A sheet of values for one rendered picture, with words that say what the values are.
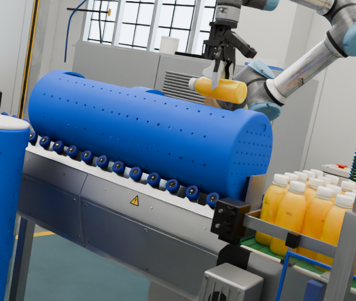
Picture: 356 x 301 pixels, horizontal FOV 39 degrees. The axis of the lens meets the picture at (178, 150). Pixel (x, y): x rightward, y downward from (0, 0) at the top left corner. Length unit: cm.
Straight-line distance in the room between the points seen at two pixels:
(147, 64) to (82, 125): 226
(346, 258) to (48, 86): 125
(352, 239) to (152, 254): 77
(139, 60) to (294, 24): 134
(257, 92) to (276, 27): 253
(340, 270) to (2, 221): 113
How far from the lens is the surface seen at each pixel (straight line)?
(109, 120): 164
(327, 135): 442
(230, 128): 141
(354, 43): 180
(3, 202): 174
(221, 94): 152
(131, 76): 405
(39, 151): 192
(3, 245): 181
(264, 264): 127
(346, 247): 103
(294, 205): 127
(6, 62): 688
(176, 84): 370
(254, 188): 148
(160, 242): 156
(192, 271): 154
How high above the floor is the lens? 129
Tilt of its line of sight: 8 degrees down
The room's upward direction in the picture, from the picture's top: 11 degrees clockwise
